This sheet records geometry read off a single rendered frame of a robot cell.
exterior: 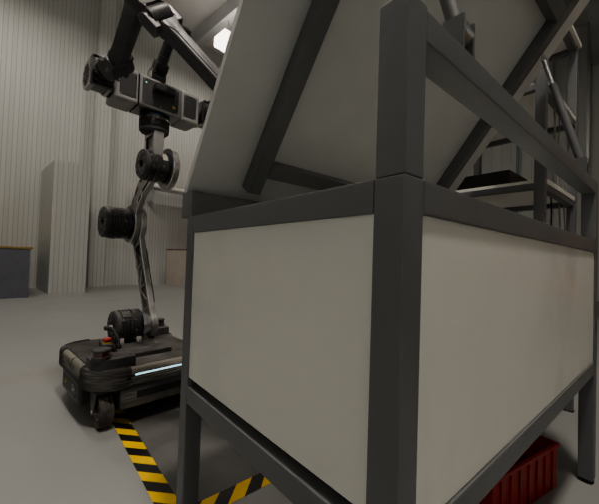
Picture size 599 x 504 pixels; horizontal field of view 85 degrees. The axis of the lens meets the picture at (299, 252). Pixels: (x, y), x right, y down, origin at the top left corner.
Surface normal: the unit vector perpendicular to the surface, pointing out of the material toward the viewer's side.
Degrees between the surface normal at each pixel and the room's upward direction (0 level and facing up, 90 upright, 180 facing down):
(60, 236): 90
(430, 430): 90
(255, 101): 127
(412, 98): 90
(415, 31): 90
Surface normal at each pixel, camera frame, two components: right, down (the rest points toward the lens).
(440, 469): 0.65, 0.00
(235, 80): 0.50, 0.60
